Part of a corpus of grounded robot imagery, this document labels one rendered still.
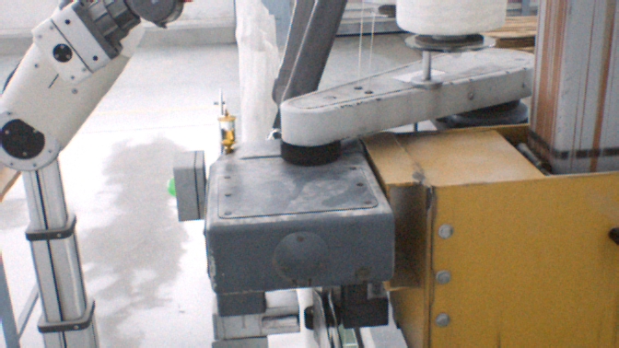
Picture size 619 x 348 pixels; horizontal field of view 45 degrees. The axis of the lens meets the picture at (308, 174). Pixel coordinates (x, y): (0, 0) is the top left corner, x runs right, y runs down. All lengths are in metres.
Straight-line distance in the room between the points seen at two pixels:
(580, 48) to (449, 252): 0.32
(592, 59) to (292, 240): 0.47
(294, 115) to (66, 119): 0.75
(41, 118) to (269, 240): 0.92
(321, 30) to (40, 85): 0.61
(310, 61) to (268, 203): 0.50
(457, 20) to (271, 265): 0.38
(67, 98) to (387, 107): 0.77
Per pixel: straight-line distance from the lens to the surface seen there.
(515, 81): 1.29
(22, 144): 1.80
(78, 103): 1.66
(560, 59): 1.09
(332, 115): 1.07
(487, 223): 1.05
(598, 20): 1.08
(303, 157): 1.08
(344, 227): 0.93
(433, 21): 0.97
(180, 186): 1.14
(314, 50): 1.40
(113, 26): 1.45
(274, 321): 1.26
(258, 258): 0.94
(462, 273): 1.07
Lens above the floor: 1.72
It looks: 22 degrees down
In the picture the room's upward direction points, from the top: 2 degrees counter-clockwise
